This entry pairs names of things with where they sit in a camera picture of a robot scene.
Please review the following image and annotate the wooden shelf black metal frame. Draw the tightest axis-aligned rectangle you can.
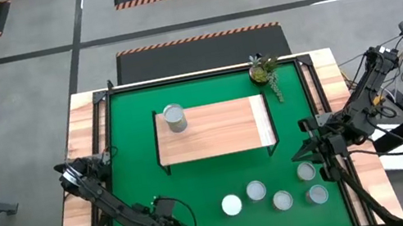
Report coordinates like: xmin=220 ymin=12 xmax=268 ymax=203
xmin=148 ymin=89 xmax=283 ymax=179

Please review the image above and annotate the green table mat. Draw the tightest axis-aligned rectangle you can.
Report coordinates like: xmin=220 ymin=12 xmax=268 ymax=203
xmin=82 ymin=54 xmax=355 ymax=226

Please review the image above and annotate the orange labelled tin can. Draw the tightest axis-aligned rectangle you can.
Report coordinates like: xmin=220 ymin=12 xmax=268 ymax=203
xmin=294 ymin=159 xmax=319 ymax=184

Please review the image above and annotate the potted succulent plant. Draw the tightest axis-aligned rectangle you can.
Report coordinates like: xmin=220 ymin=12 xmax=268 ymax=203
xmin=244 ymin=51 xmax=288 ymax=109

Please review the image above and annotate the pineapple tin can red label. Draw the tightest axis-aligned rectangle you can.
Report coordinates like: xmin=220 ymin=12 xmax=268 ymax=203
xmin=270 ymin=188 xmax=296 ymax=214

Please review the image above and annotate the black metal rig frame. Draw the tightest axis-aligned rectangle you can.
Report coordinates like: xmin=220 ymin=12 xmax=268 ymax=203
xmin=26 ymin=32 xmax=403 ymax=226

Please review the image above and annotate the cherries tin can blue label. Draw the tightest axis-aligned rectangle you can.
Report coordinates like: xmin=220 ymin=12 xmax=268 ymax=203
xmin=161 ymin=100 xmax=191 ymax=136

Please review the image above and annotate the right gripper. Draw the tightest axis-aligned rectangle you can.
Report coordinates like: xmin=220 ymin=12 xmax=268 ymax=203
xmin=288 ymin=126 xmax=354 ymax=169

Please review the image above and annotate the peas tin can blue label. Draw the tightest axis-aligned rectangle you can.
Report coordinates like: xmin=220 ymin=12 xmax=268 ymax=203
xmin=219 ymin=192 xmax=245 ymax=219

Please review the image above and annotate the white paper sheet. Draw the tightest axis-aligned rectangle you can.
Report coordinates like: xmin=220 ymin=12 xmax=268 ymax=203
xmin=365 ymin=118 xmax=403 ymax=178

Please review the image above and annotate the mixed fruit tin can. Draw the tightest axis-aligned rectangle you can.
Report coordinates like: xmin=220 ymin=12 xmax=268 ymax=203
xmin=244 ymin=178 xmax=269 ymax=205

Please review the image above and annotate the short pink labelled tin can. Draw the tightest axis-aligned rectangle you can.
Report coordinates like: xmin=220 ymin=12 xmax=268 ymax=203
xmin=304 ymin=183 xmax=331 ymax=207

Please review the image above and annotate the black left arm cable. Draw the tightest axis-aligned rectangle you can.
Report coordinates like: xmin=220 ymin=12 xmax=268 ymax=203
xmin=152 ymin=191 xmax=199 ymax=226

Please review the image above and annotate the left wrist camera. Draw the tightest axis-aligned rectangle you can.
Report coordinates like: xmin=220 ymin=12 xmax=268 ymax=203
xmin=152 ymin=195 xmax=179 ymax=221

